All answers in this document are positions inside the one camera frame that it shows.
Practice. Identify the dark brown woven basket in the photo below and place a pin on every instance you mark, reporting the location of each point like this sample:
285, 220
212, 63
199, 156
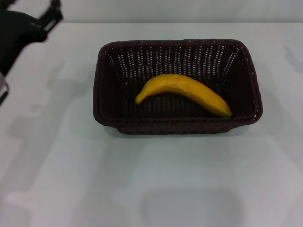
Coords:
118, 94

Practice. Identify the yellow banana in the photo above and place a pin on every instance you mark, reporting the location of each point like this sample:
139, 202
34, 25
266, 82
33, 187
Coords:
180, 88

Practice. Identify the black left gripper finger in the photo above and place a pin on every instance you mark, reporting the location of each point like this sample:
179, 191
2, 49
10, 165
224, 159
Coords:
54, 3
50, 19

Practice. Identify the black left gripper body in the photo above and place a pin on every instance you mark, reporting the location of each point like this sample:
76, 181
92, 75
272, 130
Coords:
16, 37

